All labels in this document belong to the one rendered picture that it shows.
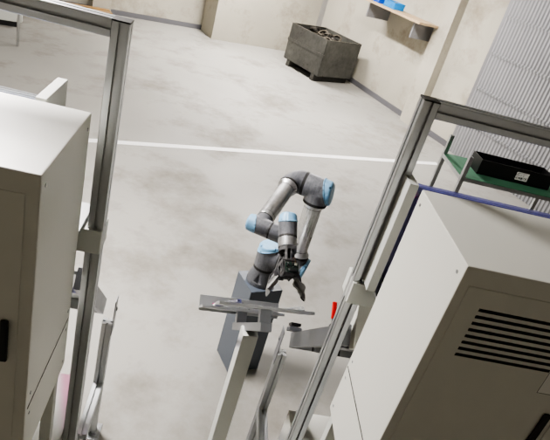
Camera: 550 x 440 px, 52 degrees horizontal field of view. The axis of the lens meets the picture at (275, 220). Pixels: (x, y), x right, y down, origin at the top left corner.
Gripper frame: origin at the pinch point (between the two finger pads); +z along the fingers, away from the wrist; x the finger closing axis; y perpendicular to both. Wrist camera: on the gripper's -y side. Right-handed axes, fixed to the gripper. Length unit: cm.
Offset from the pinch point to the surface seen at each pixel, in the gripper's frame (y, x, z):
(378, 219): 78, 0, 3
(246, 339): -8.6, -12.0, 14.0
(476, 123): 104, 14, -13
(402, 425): 80, 3, 52
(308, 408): 20.2, 2.3, 41.4
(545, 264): 111, 19, 25
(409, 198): 89, 3, 2
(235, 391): -31.2, -10.2, 29.4
